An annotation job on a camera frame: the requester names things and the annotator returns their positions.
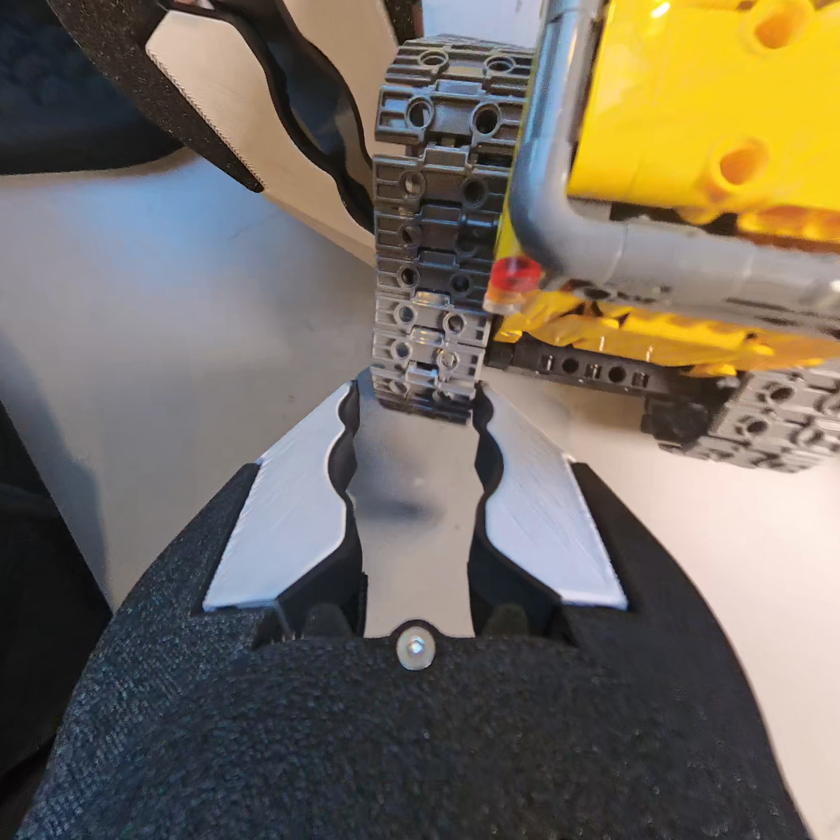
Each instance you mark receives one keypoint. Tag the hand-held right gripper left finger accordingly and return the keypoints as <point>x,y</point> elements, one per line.
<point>282,525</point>

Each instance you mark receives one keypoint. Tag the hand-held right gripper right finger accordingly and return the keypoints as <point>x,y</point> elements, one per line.
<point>551,525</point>

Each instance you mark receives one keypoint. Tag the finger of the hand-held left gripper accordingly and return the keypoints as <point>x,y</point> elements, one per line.
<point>335,53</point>
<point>243,118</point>

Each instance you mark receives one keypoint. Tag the yellow toy brick bulldozer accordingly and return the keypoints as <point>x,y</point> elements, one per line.
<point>709,131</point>

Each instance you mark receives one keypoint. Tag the black quilted wrist rest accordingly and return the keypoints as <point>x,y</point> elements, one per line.
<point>66,92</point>

